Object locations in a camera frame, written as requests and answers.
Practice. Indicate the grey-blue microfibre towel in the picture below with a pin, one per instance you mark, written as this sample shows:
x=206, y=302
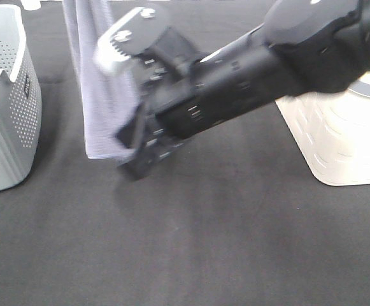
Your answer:
x=108, y=102

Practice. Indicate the cream woven-pattern storage box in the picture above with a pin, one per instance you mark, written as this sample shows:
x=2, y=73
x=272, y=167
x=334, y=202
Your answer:
x=332, y=132

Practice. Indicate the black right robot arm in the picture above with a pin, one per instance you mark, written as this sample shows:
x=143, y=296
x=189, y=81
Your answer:
x=301, y=47

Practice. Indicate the grey perforated laundry basket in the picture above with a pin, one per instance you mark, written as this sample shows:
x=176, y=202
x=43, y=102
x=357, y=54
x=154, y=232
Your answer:
x=20, y=100

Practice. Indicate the white object at top edge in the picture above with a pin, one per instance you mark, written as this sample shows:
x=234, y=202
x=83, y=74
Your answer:
x=31, y=5

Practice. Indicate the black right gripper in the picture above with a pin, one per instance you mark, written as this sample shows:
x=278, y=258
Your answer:
x=145, y=133

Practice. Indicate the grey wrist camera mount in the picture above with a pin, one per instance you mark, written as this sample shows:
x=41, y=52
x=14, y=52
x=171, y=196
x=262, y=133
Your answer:
x=145, y=33

